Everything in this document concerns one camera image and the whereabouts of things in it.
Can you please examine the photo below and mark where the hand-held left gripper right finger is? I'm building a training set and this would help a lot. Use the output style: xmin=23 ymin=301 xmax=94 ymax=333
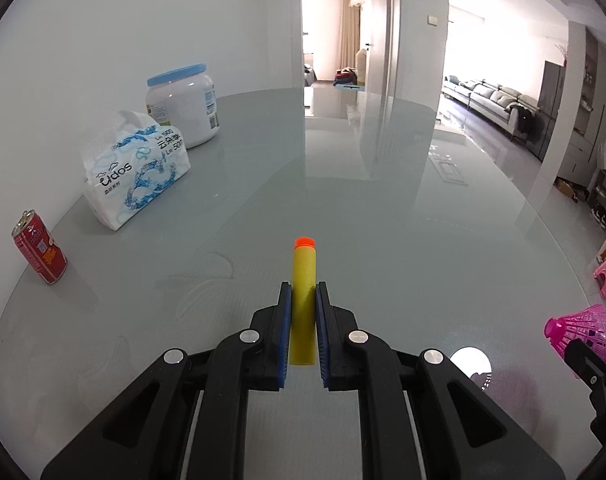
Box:
xmin=314 ymin=281 xmax=566 ymax=480

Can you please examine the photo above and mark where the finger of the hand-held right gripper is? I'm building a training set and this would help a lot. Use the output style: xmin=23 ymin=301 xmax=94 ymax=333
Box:
xmin=562 ymin=338 xmax=606 ymax=448

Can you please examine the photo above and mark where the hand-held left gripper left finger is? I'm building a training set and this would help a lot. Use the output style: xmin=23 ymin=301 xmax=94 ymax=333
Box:
xmin=40 ymin=281 xmax=294 ymax=480

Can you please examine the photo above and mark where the pink shuttlecock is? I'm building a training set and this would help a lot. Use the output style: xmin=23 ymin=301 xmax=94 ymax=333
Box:
xmin=543 ymin=304 xmax=606 ymax=363

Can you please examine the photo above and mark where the yellow foam dart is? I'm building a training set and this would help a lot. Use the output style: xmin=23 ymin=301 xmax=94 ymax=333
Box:
xmin=290 ymin=236 xmax=318 ymax=365

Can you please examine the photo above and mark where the shoe rack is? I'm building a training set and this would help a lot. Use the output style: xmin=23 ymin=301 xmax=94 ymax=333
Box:
xmin=588 ymin=167 xmax=606 ymax=233

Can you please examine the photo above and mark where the white blue tissue pack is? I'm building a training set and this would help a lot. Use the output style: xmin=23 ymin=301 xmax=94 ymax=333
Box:
xmin=83 ymin=109 xmax=192 ymax=231

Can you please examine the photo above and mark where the white jar with blue lid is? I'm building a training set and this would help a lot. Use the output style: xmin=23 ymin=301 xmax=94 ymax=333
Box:
xmin=146 ymin=63 xmax=220 ymax=149

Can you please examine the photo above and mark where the dark tall cabinet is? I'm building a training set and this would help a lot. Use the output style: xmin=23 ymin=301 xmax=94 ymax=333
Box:
xmin=536 ymin=60 xmax=566 ymax=161

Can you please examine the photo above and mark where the red drink can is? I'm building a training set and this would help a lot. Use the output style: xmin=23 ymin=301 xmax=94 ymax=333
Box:
xmin=11 ymin=209 xmax=68 ymax=286

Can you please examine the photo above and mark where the grey sofa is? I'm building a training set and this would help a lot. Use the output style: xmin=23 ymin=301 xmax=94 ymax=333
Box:
xmin=442 ymin=75 xmax=541 ymax=141

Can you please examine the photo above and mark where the beige curtain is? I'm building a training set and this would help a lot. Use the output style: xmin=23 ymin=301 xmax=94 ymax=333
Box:
xmin=339 ymin=0 xmax=361 ymax=81

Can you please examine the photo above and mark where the grey door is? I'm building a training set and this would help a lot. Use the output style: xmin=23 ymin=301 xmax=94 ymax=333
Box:
xmin=360 ymin=0 xmax=401 ymax=86

